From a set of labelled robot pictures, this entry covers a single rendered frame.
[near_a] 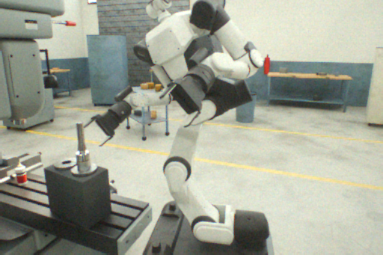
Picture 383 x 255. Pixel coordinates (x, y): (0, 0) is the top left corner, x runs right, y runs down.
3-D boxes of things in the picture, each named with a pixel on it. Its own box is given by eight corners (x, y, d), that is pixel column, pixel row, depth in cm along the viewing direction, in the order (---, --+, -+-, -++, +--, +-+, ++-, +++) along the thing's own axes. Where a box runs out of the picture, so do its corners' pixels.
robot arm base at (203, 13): (216, 24, 116) (197, 7, 115) (234, 1, 107) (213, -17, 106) (204, 37, 106) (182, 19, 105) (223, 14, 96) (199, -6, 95)
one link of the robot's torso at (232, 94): (252, 98, 126) (239, 64, 124) (254, 103, 114) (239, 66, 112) (200, 119, 134) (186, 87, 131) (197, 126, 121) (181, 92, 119)
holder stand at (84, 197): (75, 196, 112) (69, 153, 107) (112, 212, 102) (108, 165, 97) (49, 211, 102) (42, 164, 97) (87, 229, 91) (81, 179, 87)
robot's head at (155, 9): (161, 22, 123) (153, 4, 122) (175, 11, 116) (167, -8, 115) (152, 24, 119) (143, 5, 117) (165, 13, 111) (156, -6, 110)
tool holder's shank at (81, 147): (84, 154, 91) (81, 123, 89) (75, 153, 92) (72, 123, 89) (88, 150, 94) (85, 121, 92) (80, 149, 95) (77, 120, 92)
